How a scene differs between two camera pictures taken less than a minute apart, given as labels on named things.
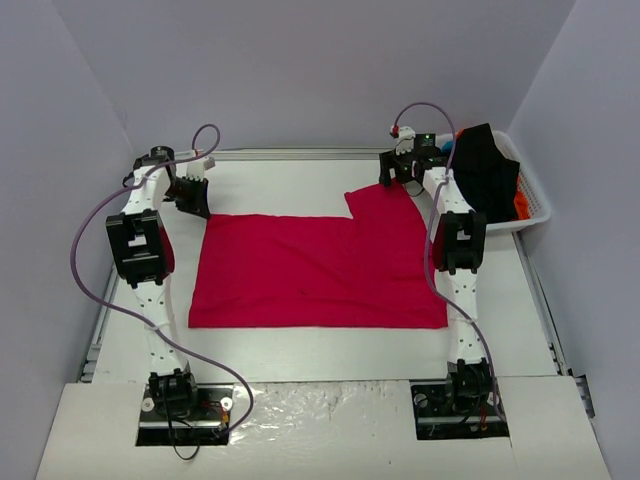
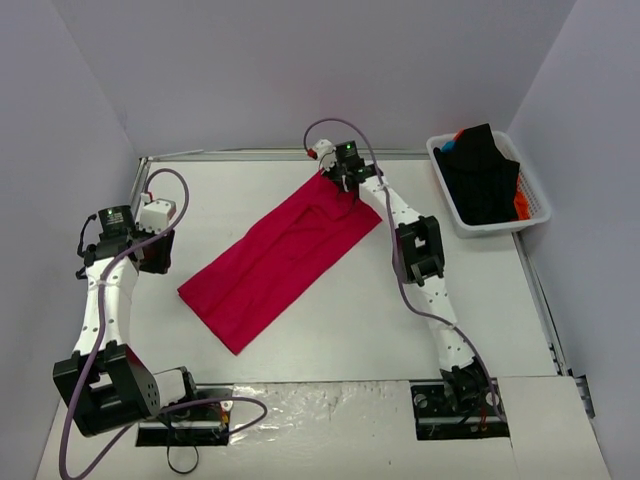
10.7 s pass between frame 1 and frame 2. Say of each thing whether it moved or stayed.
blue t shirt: stayed
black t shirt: stayed
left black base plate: stayed
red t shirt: moved
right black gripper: moved
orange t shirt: stayed
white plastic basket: stayed
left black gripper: moved
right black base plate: stayed
